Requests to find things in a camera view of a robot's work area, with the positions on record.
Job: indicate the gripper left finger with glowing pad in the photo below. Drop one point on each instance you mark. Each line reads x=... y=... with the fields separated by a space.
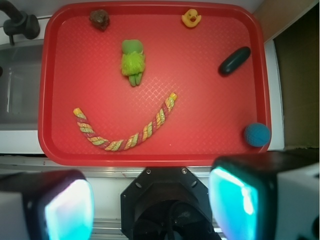
x=51 y=205

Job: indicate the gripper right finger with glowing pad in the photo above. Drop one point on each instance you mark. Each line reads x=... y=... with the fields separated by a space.
x=267 y=196

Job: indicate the brown rock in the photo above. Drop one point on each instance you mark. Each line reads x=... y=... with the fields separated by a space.
x=100 y=19

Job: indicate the blue textured ball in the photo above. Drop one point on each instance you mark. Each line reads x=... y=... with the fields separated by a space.
x=257 y=135

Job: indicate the red plastic tray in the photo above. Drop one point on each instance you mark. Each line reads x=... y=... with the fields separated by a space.
x=81 y=68

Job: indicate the dark oval stone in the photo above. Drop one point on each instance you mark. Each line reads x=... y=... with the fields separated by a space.
x=234 y=61

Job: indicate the grey sink basin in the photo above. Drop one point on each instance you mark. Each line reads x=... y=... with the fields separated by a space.
x=20 y=73

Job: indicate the green plush turtle toy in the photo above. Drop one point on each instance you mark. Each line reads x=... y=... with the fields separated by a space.
x=133 y=61

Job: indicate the grey sink faucet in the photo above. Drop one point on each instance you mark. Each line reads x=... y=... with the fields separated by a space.
x=19 y=22

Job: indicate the yellow rubber duck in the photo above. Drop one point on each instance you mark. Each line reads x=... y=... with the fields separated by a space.
x=191 y=18

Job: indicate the multicolour twisted rope toy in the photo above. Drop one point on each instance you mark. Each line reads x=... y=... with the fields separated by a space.
x=121 y=137

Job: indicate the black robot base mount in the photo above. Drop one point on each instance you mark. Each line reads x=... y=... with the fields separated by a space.
x=167 y=203

